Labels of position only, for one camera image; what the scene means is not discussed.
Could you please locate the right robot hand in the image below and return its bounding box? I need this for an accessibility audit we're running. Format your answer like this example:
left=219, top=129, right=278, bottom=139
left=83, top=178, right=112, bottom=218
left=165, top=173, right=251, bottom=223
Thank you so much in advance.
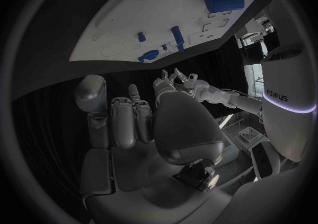
left=73, top=74, right=236, bottom=224

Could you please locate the white task board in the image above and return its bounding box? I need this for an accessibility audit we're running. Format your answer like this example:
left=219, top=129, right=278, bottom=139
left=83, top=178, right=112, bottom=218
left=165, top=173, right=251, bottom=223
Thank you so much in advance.
left=68, top=0, right=269, bottom=64

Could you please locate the blue gear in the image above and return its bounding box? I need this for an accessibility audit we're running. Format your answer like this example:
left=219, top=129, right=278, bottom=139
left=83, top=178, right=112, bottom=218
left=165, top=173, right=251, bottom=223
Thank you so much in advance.
left=138, top=49, right=161, bottom=64

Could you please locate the large blue cylinder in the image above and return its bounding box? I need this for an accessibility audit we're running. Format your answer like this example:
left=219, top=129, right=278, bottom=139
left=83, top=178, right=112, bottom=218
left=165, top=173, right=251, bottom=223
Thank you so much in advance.
left=203, top=0, right=246, bottom=14

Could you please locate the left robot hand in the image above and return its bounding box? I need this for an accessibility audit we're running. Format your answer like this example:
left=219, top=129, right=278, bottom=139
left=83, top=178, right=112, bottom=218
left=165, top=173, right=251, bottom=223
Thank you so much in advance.
left=160, top=67, right=200, bottom=96

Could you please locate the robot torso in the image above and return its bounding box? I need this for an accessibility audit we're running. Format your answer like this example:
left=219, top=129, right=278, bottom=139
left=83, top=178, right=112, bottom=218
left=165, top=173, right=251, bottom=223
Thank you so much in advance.
left=259, top=44, right=318, bottom=163

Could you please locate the long blue peg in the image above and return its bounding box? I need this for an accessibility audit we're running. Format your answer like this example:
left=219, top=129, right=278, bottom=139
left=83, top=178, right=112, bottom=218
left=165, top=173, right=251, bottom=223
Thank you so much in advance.
left=170, top=25, right=186, bottom=53

